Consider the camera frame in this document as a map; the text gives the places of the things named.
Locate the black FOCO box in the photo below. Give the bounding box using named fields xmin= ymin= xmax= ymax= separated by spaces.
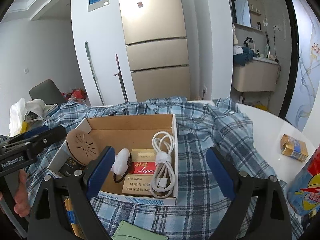
xmin=59 ymin=157 xmax=83 ymax=177

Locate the round tan slotted coaster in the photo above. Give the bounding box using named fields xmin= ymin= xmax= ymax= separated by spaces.
xmin=66 ymin=129 xmax=100 ymax=166

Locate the white pink plush toy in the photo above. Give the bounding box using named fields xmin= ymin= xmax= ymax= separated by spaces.
xmin=111 ymin=148 xmax=131 ymax=176

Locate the red gold Liqun cigarette box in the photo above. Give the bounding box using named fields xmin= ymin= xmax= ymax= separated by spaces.
xmin=122 ymin=149 xmax=156 ymax=196

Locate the white usb cable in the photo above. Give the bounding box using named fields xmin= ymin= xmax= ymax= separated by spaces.
xmin=149 ymin=130 xmax=176 ymax=199

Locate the left hand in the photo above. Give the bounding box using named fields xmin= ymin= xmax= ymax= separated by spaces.
xmin=14 ymin=169 xmax=30 ymax=218

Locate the white plastic bag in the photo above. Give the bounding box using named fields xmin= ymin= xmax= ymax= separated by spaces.
xmin=9 ymin=98 xmax=45 ymax=137

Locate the grey chair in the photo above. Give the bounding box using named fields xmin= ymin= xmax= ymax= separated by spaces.
xmin=29 ymin=79 xmax=67 ymax=105

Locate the blue plaid shirt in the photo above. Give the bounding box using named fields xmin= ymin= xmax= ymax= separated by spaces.
xmin=0 ymin=95 xmax=304 ymax=240

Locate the blue gold Liqun cigarette pack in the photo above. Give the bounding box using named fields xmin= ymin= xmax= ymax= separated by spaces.
xmin=63 ymin=196 xmax=86 ymax=239

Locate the red items pile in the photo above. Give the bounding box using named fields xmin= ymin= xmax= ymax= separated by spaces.
xmin=62 ymin=88 xmax=87 ymax=103

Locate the green paper sheet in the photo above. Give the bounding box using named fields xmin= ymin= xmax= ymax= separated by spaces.
xmin=112 ymin=220 xmax=168 ymax=240

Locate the open cardboard tray box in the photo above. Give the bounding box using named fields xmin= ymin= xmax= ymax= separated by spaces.
xmin=48 ymin=114 xmax=178 ymax=206

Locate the red iced tea bottle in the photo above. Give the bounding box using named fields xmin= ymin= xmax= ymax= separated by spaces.
xmin=287 ymin=147 xmax=319 ymax=216

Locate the crumpled gold blue cigarette pack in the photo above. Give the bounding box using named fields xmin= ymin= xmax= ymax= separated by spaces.
xmin=280 ymin=134 xmax=309 ymax=162

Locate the beige bathroom vanity cabinet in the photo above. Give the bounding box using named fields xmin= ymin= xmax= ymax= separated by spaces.
xmin=232 ymin=57 xmax=280 ymax=92

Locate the dark blue towel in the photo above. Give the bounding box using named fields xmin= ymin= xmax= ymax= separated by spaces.
xmin=233 ymin=47 xmax=257 ymax=66

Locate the beige three-door refrigerator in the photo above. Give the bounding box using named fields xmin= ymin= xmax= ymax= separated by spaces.
xmin=119 ymin=0 xmax=190 ymax=101

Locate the grey mop handle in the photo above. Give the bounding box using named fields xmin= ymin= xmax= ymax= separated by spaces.
xmin=84 ymin=41 xmax=105 ymax=105

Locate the dark red broom handle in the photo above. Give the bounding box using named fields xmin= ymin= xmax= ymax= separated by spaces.
xmin=114 ymin=54 xmax=129 ymax=102

